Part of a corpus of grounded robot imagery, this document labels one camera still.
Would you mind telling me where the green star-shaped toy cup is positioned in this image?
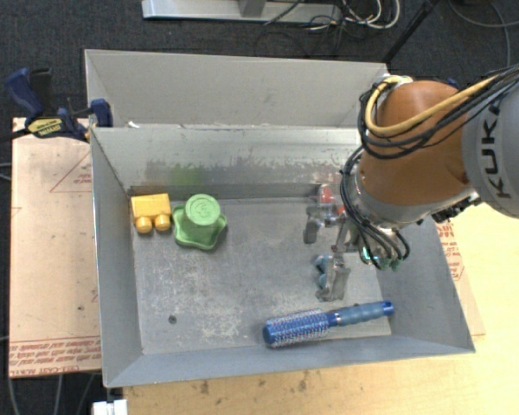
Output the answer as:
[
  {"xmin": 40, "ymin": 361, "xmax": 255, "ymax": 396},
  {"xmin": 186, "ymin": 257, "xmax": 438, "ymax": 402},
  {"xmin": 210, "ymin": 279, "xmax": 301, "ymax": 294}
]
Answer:
[{"xmin": 171, "ymin": 193, "xmax": 229, "ymax": 252}]

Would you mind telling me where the grey metal bin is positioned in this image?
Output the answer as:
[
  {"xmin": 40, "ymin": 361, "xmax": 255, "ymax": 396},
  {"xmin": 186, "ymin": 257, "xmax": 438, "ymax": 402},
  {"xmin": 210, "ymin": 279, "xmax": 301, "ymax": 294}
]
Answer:
[{"xmin": 84, "ymin": 48, "xmax": 477, "ymax": 389}]

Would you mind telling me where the yellow toy block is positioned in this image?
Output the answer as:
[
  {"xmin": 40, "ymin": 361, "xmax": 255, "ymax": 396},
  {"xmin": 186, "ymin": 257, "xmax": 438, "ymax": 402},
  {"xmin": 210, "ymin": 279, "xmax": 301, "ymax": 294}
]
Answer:
[{"xmin": 131, "ymin": 193, "xmax": 173, "ymax": 234}]

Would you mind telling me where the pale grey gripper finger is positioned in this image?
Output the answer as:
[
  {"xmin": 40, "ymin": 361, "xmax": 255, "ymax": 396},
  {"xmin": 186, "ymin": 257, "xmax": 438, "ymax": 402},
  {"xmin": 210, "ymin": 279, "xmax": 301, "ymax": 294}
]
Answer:
[
  {"xmin": 314, "ymin": 248, "xmax": 353, "ymax": 303},
  {"xmin": 303, "ymin": 205, "xmax": 345, "ymax": 246}
]

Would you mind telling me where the light blue small object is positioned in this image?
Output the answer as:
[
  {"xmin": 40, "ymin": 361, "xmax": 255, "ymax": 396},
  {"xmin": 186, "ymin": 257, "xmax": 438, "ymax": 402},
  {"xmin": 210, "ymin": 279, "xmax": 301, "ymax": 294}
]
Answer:
[{"xmin": 313, "ymin": 253, "xmax": 331, "ymax": 289}]

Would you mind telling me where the blue round hairbrush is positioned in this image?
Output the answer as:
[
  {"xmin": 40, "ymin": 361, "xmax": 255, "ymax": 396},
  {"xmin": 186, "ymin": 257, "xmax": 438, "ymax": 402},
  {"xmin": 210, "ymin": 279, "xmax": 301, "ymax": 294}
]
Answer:
[{"xmin": 261, "ymin": 299, "xmax": 395, "ymax": 349}]

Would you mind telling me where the red and clear small object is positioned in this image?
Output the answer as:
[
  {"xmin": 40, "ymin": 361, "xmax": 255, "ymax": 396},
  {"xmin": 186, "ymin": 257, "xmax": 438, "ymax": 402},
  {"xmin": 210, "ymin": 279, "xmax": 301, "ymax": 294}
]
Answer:
[{"xmin": 317, "ymin": 184, "xmax": 347, "ymax": 216}]

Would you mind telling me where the brown cardboard board, red print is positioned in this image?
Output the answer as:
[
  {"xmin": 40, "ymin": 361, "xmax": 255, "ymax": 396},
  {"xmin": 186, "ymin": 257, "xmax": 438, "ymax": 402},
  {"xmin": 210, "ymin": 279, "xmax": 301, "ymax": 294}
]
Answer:
[{"xmin": 8, "ymin": 117, "xmax": 488, "ymax": 380}]

